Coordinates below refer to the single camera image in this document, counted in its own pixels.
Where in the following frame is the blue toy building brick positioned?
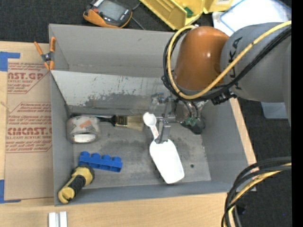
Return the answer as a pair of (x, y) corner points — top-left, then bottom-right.
(78, 151), (124, 173)

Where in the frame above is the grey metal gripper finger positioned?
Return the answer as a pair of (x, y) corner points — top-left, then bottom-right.
(151, 92), (166, 105)
(158, 118), (171, 144)

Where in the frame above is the brown cardboard board red print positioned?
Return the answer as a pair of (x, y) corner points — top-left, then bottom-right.
(0, 41), (55, 201)

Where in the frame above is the clear packing tape roll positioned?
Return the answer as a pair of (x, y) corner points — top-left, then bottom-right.
(66, 115), (101, 144)

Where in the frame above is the white plastic scoop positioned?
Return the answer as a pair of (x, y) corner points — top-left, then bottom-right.
(143, 112), (185, 184)

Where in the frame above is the grey metal bin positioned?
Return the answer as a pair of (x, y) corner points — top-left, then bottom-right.
(48, 24), (238, 207)

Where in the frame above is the black handled paintbrush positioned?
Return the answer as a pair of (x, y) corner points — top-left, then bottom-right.
(96, 114), (144, 131)

